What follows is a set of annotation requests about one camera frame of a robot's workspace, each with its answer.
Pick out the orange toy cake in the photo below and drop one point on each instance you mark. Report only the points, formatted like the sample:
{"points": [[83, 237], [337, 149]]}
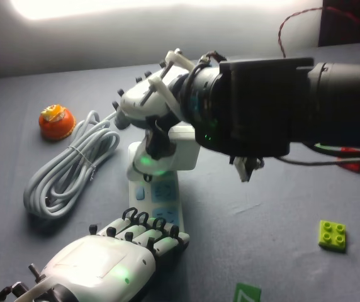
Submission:
{"points": [[57, 126]]}

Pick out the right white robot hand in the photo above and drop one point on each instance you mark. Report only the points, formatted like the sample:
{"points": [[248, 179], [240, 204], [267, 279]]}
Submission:
{"points": [[139, 100]]}

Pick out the green number cube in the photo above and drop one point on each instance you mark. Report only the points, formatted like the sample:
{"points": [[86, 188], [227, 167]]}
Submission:
{"points": [[246, 294]]}

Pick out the white charger plug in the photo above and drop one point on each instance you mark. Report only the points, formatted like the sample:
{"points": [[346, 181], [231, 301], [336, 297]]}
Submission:
{"points": [[186, 151]]}

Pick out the red stud block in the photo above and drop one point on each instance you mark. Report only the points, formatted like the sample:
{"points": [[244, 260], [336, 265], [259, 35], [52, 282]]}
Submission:
{"points": [[353, 167]]}

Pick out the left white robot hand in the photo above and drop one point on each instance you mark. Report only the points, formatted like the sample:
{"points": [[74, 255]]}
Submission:
{"points": [[98, 264]]}

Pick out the lime green stud block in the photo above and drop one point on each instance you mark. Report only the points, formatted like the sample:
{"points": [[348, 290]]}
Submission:
{"points": [[332, 239]]}

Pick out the white power strip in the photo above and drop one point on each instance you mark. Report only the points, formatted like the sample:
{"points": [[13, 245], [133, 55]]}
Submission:
{"points": [[147, 204]]}

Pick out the grey table cloth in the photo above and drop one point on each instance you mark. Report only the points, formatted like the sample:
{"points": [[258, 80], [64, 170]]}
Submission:
{"points": [[262, 220]]}

